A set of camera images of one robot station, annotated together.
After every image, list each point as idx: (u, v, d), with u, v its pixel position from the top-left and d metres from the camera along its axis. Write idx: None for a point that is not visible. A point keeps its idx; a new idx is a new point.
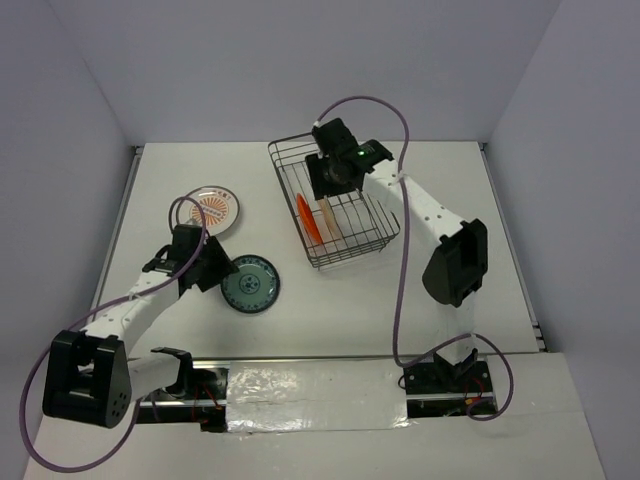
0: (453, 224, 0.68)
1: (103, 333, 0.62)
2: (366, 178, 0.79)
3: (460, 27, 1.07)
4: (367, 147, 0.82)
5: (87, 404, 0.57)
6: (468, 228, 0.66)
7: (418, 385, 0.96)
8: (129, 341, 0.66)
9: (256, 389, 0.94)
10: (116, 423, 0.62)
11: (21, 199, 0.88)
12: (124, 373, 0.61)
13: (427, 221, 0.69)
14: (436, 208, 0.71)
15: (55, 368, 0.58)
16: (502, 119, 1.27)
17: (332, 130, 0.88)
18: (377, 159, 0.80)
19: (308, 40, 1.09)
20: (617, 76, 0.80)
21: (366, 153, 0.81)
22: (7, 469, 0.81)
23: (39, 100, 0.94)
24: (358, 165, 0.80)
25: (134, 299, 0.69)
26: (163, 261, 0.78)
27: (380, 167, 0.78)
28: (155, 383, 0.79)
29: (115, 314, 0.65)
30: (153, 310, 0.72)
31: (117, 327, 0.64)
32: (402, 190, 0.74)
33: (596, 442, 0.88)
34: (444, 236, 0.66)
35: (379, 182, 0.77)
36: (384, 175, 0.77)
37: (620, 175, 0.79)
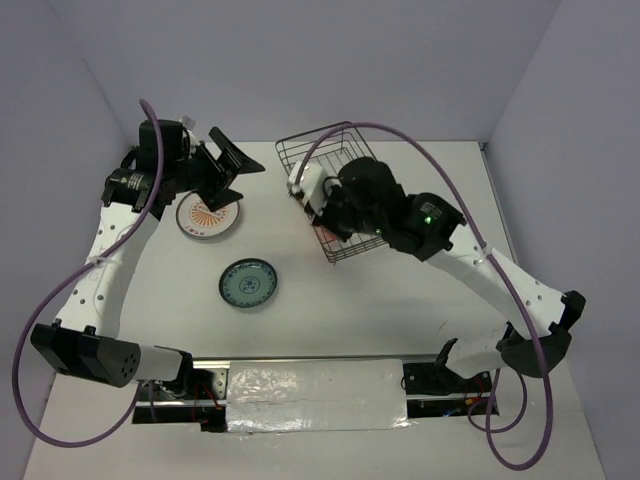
0: (555, 304, 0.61)
1: (80, 323, 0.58)
2: (441, 254, 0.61)
3: (460, 28, 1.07)
4: (432, 209, 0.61)
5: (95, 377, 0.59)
6: (570, 305, 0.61)
7: (418, 386, 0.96)
8: (113, 313, 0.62)
9: (256, 390, 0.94)
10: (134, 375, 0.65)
11: (20, 198, 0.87)
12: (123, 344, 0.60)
13: (530, 306, 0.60)
14: (532, 286, 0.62)
15: (50, 359, 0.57)
16: (502, 119, 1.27)
17: (378, 177, 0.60)
18: (446, 225, 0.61)
19: (308, 40, 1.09)
20: (617, 77, 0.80)
21: (434, 221, 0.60)
22: (7, 469, 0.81)
23: (38, 99, 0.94)
24: (432, 240, 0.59)
25: (101, 265, 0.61)
26: (130, 183, 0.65)
27: (456, 236, 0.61)
28: (153, 377, 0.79)
29: (86, 292, 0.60)
30: (129, 260, 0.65)
31: (92, 311, 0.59)
32: (496, 269, 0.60)
33: (596, 442, 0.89)
34: (553, 324, 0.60)
35: (463, 260, 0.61)
36: (464, 247, 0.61)
37: (621, 175, 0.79)
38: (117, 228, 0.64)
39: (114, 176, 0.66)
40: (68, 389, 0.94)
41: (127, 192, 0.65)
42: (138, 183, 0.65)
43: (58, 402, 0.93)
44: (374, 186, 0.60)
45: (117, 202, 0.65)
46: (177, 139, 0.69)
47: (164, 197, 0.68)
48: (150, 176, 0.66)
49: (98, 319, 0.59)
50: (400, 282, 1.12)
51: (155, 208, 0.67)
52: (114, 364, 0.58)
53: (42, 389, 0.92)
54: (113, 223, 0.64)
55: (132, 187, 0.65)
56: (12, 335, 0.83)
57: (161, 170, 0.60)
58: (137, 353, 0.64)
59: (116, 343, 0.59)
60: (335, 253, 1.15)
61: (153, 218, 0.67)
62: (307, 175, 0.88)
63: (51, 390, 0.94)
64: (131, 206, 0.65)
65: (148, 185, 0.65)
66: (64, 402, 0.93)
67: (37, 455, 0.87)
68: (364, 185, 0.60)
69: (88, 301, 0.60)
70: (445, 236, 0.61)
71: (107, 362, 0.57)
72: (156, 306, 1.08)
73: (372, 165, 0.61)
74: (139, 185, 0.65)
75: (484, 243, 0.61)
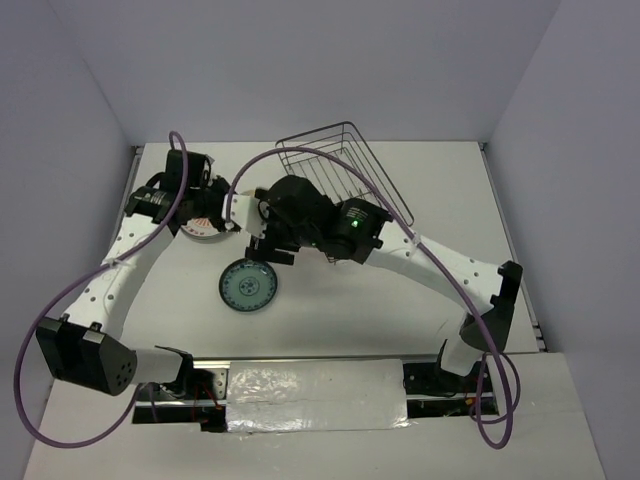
0: (493, 278, 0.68)
1: (86, 319, 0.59)
2: (375, 253, 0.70)
3: (460, 27, 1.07)
4: (359, 214, 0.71)
5: (90, 378, 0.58)
6: (508, 276, 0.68)
7: (418, 385, 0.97)
8: (119, 316, 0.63)
9: (256, 389, 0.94)
10: (128, 384, 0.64)
11: (20, 198, 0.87)
12: (122, 350, 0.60)
13: (468, 285, 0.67)
14: (468, 266, 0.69)
15: (49, 354, 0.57)
16: (502, 119, 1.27)
17: (301, 195, 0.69)
18: (373, 225, 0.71)
19: (308, 40, 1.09)
20: (616, 76, 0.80)
21: (360, 223, 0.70)
22: (7, 469, 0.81)
23: (39, 98, 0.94)
24: (361, 241, 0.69)
25: (116, 266, 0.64)
26: (151, 197, 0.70)
27: (383, 234, 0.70)
28: (155, 377, 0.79)
29: (96, 291, 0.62)
30: (143, 268, 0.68)
31: (100, 309, 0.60)
32: (427, 256, 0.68)
33: (596, 441, 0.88)
34: (494, 297, 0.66)
35: (394, 254, 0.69)
36: (395, 242, 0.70)
37: (620, 175, 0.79)
38: (136, 235, 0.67)
39: (139, 193, 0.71)
40: (68, 389, 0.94)
41: (148, 206, 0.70)
42: (160, 199, 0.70)
43: (58, 402, 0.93)
44: (300, 204, 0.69)
45: (139, 213, 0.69)
46: (199, 169, 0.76)
47: (181, 216, 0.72)
48: (172, 195, 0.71)
49: (105, 317, 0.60)
50: (400, 282, 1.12)
51: (172, 224, 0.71)
52: (111, 365, 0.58)
53: (41, 389, 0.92)
54: (133, 231, 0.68)
55: (155, 203, 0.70)
56: (12, 335, 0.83)
57: (183, 187, 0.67)
58: (134, 361, 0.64)
59: (117, 347, 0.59)
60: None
61: (169, 233, 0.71)
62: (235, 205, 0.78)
63: (51, 390, 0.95)
64: (152, 218, 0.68)
65: (169, 201, 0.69)
66: (63, 401, 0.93)
67: (35, 454, 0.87)
68: (290, 205, 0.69)
69: (98, 299, 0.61)
70: (373, 235, 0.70)
71: (105, 360, 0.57)
72: (156, 306, 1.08)
73: (294, 184, 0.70)
74: (162, 201, 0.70)
75: (411, 234, 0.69)
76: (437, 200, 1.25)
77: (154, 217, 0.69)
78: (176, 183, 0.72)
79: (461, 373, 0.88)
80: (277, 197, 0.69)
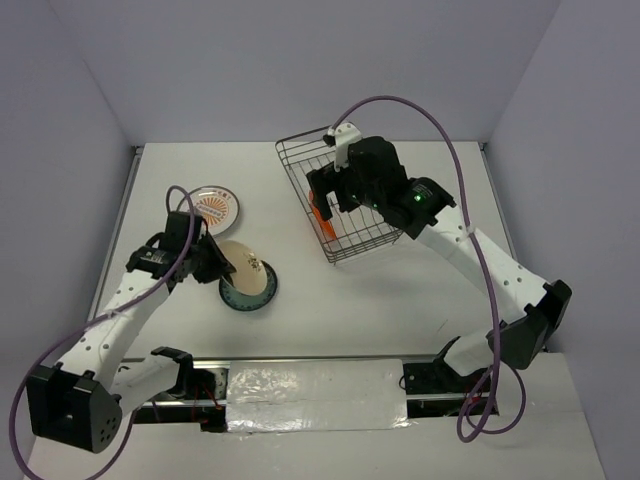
0: (536, 288, 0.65)
1: (80, 367, 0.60)
2: (427, 230, 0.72)
3: (460, 27, 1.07)
4: (424, 192, 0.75)
5: (74, 433, 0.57)
6: (551, 291, 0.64)
7: (418, 385, 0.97)
8: (112, 366, 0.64)
9: (256, 390, 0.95)
10: (109, 442, 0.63)
11: (20, 199, 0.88)
12: (110, 402, 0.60)
13: (507, 286, 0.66)
14: (514, 270, 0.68)
15: (37, 403, 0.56)
16: (503, 118, 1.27)
17: (381, 156, 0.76)
18: (436, 204, 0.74)
19: (308, 40, 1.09)
20: (617, 76, 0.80)
21: (424, 199, 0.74)
22: (8, 469, 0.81)
23: (39, 99, 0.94)
24: (418, 216, 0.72)
25: (114, 317, 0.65)
26: (151, 254, 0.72)
27: (442, 213, 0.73)
28: (153, 387, 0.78)
29: (92, 340, 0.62)
30: (140, 320, 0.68)
31: (95, 358, 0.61)
32: (473, 246, 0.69)
33: (596, 441, 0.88)
34: (529, 305, 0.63)
35: (444, 235, 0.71)
36: (450, 226, 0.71)
37: (620, 175, 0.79)
38: (135, 289, 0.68)
39: (139, 250, 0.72)
40: None
41: (148, 263, 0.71)
42: (160, 258, 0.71)
43: None
44: (376, 164, 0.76)
45: (139, 268, 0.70)
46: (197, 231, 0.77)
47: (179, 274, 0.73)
48: (171, 255, 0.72)
49: (98, 366, 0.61)
50: (401, 283, 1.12)
51: (170, 281, 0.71)
52: (98, 418, 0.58)
53: None
54: (132, 284, 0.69)
55: (154, 261, 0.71)
56: (12, 336, 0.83)
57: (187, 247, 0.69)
58: (118, 417, 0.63)
59: (106, 399, 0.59)
60: (335, 253, 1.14)
61: (165, 289, 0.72)
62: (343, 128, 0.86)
63: None
64: (152, 274, 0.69)
65: (169, 261, 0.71)
66: None
67: (36, 453, 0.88)
68: (370, 161, 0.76)
69: (93, 348, 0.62)
70: (432, 214, 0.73)
71: (95, 412, 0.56)
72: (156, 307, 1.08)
73: (380, 146, 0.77)
74: (162, 260, 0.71)
75: (467, 222, 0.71)
76: None
77: (154, 271, 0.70)
78: (175, 243, 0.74)
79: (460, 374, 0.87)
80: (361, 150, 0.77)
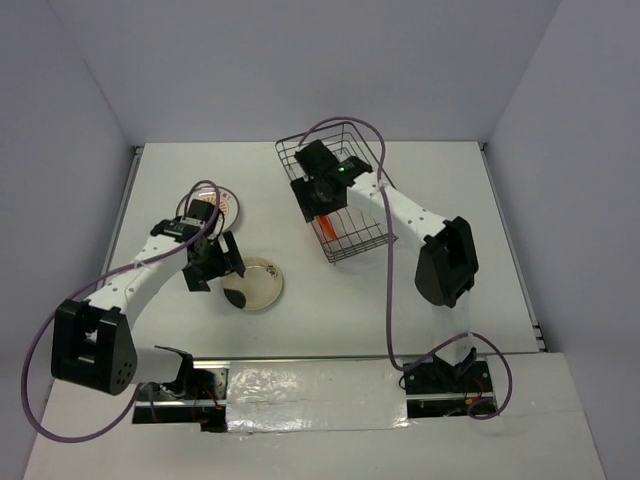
0: (436, 223, 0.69)
1: (107, 302, 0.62)
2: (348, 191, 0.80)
3: (461, 28, 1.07)
4: (346, 164, 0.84)
5: (93, 371, 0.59)
6: (450, 226, 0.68)
7: (418, 385, 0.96)
8: (133, 311, 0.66)
9: (256, 390, 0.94)
10: (122, 390, 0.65)
11: (20, 199, 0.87)
12: (128, 346, 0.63)
13: (410, 225, 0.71)
14: (417, 212, 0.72)
15: (62, 335, 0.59)
16: (502, 119, 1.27)
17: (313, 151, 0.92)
18: (357, 172, 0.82)
19: (308, 41, 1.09)
20: (617, 77, 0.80)
21: (346, 169, 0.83)
22: (7, 469, 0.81)
23: (39, 99, 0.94)
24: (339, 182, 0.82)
25: (140, 267, 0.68)
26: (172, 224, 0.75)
27: (361, 179, 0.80)
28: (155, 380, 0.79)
29: (119, 283, 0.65)
30: (161, 277, 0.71)
31: (119, 297, 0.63)
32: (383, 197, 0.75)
33: (596, 441, 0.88)
34: (427, 236, 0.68)
35: (361, 194, 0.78)
36: (365, 186, 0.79)
37: (620, 175, 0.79)
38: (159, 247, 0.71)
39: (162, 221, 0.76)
40: (67, 390, 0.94)
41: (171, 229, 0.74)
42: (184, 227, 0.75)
43: (57, 402, 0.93)
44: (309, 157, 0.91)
45: (163, 233, 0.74)
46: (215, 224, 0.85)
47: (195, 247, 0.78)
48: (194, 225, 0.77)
49: (125, 305, 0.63)
50: (401, 283, 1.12)
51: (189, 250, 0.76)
52: (117, 357, 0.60)
53: (41, 389, 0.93)
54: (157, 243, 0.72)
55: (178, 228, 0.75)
56: (12, 335, 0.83)
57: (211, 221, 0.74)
58: (132, 367, 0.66)
59: (126, 339, 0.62)
60: (334, 253, 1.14)
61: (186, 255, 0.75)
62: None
63: (50, 390, 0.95)
64: (174, 239, 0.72)
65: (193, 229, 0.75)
66: (62, 402, 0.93)
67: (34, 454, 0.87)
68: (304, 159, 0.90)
69: (119, 289, 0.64)
70: (351, 178, 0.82)
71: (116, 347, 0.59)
72: (156, 307, 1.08)
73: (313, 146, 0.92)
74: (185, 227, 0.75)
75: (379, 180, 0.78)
76: (437, 200, 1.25)
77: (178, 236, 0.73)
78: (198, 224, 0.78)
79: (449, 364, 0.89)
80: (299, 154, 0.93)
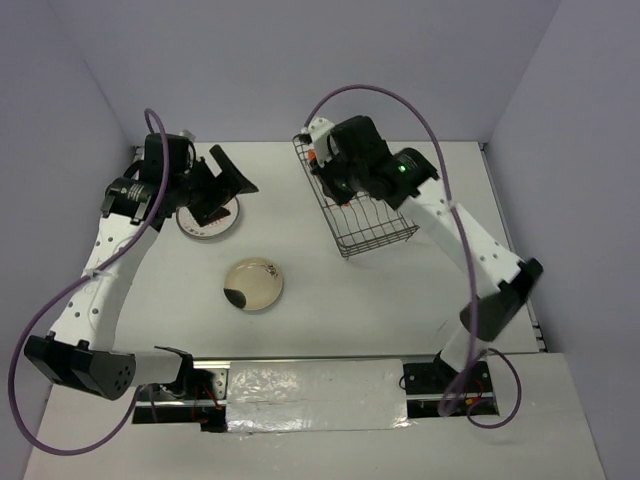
0: (511, 264, 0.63)
1: (73, 336, 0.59)
2: (409, 202, 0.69)
3: (461, 28, 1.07)
4: (407, 161, 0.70)
5: (87, 390, 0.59)
6: (525, 270, 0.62)
7: (418, 385, 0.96)
8: (107, 325, 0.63)
9: (256, 390, 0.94)
10: (126, 390, 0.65)
11: (20, 198, 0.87)
12: (115, 359, 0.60)
13: (483, 262, 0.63)
14: (491, 246, 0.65)
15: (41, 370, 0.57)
16: (502, 119, 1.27)
17: (361, 131, 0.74)
18: (420, 177, 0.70)
19: (308, 41, 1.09)
20: (617, 76, 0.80)
21: (408, 170, 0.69)
22: (7, 469, 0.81)
23: (38, 98, 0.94)
24: (403, 187, 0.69)
25: (97, 277, 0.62)
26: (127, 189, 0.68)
27: (424, 187, 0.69)
28: (154, 380, 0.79)
29: (81, 305, 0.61)
30: (126, 273, 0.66)
31: (86, 324, 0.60)
32: (454, 220, 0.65)
33: (596, 442, 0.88)
34: (503, 282, 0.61)
35: (426, 208, 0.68)
36: (431, 198, 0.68)
37: (620, 176, 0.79)
38: (115, 240, 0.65)
39: (115, 187, 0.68)
40: (67, 388, 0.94)
41: (126, 203, 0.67)
42: (138, 194, 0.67)
43: (56, 402, 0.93)
44: (358, 138, 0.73)
45: (116, 213, 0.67)
46: (180, 153, 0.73)
47: (162, 211, 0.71)
48: (151, 187, 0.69)
49: (91, 333, 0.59)
50: (401, 283, 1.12)
51: (155, 221, 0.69)
52: (105, 378, 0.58)
53: (42, 389, 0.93)
54: (111, 235, 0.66)
55: (132, 198, 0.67)
56: (12, 335, 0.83)
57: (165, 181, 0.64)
58: (131, 366, 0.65)
59: (110, 357, 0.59)
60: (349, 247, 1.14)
61: (151, 231, 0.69)
62: (317, 123, 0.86)
63: (50, 390, 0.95)
64: (130, 219, 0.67)
65: (148, 197, 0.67)
66: (62, 402, 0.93)
67: (40, 439, 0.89)
68: (347, 137, 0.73)
69: (82, 314, 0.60)
70: (416, 186, 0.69)
71: (98, 377, 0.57)
72: (156, 307, 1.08)
73: (356, 120, 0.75)
74: (139, 196, 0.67)
75: (449, 196, 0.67)
76: None
77: (133, 217, 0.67)
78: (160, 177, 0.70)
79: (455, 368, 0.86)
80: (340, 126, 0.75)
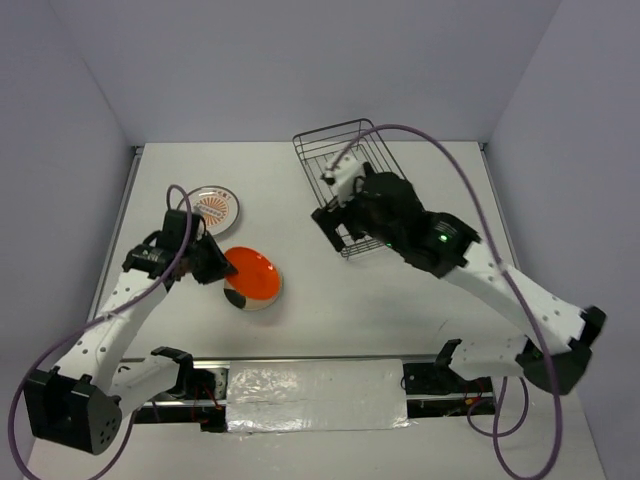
0: (573, 319, 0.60)
1: (77, 371, 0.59)
2: (456, 271, 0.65)
3: (460, 27, 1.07)
4: (448, 229, 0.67)
5: (74, 433, 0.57)
6: (588, 317, 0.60)
7: (419, 385, 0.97)
8: (110, 368, 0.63)
9: (256, 390, 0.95)
10: (109, 445, 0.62)
11: (19, 198, 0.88)
12: (110, 403, 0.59)
13: (547, 322, 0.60)
14: (549, 302, 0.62)
15: (34, 405, 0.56)
16: (502, 119, 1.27)
17: (403, 197, 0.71)
18: (462, 243, 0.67)
19: (308, 40, 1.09)
20: (617, 76, 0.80)
21: (449, 238, 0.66)
22: (8, 469, 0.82)
23: (39, 100, 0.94)
24: (447, 257, 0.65)
25: (110, 319, 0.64)
26: (147, 251, 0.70)
27: (471, 251, 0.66)
28: (150, 391, 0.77)
29: (89, 343, 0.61)
30: (138, 321, 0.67)
31: (91, 361, 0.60)
32: (510, 284, 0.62)
33: (595, 440, 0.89)
34: (573, 340, 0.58)
35: (476, 276, 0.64)
36: (480, 264, 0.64)
37: (621, 176, 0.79)
38: (131, 289, 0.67)
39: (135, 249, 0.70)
40: None
41: (144, 262, 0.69)
42: (157, 256, 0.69)
43: None
44: (401, 204, 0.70)
45: (136, 268, 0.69)
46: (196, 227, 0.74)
47: (177, 272, 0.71)
48: (169, 252, 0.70)
49: (95, 371, 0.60)
50: (400, 283, 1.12)
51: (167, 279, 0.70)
52: (95, 421, 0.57)
53: None
54: (128, 284, 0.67)
55: (151, 259, 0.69)
56: (12, 337, 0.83)
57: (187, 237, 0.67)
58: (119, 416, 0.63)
59: (104, 401, 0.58)
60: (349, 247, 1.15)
61: (164, 289, 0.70)
62: (343, 164, 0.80)
63: None
64: (148, 274, 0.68)
65: (166, 259, 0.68)
66: None
67: (32, 469, 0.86)
68: (388, 202, 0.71)
69: (89, 351, 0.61)
70: (461, 254, 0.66)
71: (90, 417, 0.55)
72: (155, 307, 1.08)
73: (399, 186, 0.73)
74: (159, 258, 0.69)
75: (498, 258, 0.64)
76: (437, 200, 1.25)
77: (151, 272, 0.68)
78: (174, 241, 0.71)
79: (465, 378, 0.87)
80: (376, 192, 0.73)
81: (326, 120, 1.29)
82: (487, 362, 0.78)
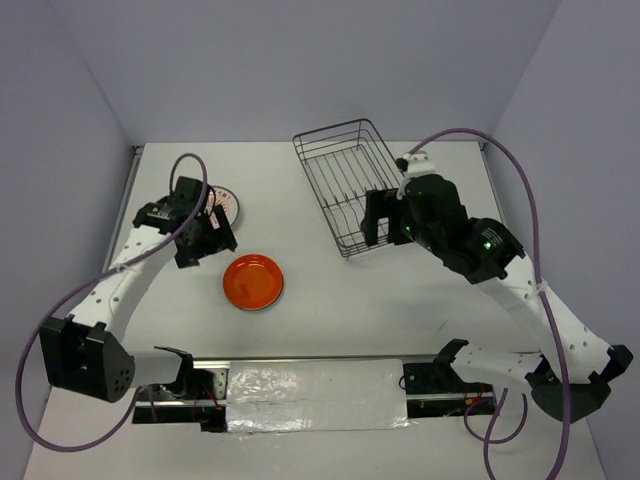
0: (599, 354, 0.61)
1: (91, 319, 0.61)
2: (494, 281, 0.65)
3: (461, 29, 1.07)
4: (493, 238, 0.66)
5: (91, 380, 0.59)
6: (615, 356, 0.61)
7: (418, 385, 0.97)
8: (122, 315, 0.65)
9: (256, 390, 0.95)
10: (122, 396, 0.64)
11: (20, 199, 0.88)
12: (123, 353, 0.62)
13: (573, 352, 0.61)
14: (579, 332, 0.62)
15: (51, 353, 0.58)
16: (502, 119, 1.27)
17: (440, 197, 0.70)
18: (505, 253, 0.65)
19: (309, 42, 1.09)
20: (616, 79, 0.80)
21: (492, 247, 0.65)
22: (8, 470, 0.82)
23: (39, 100, 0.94)
24: (485, 261, 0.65)
25: (122, 271, 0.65)
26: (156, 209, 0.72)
27: (511, 266, 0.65)
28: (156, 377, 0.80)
29: (102, 293, 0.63)
30: (148, 274, 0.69)
31: (105, 309, 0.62)
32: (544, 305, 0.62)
33: (595, 440, 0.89)
34: (594, 375, 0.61)
35: (513, 290, 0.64)
36: (519, 279, 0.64)
37: (620, 176, 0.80)
38: (143, 244, 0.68)
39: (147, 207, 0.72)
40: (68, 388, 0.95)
41: (154, 218, 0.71)
42: (166, 214, 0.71)
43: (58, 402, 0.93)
44: (436, 204, 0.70)
45: (146, 223, 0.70)
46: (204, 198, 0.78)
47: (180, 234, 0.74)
48: (177, 210, 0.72)
49: (109, 318, 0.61)
50: (400, 283, 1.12)
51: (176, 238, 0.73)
52: (111, 368, 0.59)
53: (42, 389, 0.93)
54: (140, 239, 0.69)
55: (161, 217, 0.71)
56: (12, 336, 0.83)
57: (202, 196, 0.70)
58: (131, 368, 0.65)
59: (120, 349, 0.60)
60: (348, 247, 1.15)
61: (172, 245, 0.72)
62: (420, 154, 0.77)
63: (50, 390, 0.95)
64: (159, 229, 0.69)
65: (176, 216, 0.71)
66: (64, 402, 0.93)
67: (42, 435, 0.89)
68: (428, 201, 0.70)
69: (103, 301, 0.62)
70: (501, 264, 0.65)
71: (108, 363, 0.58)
72: (155, 307, 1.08)
73: (441, 186, 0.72)
74: (168, 216, 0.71)
75: (538, 278, 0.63)
76: None
77: (161, 228, 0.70)
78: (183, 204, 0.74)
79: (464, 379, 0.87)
80: (419, 190, 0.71)
81: (326, 120, 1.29)
82: (491, 370, 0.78)
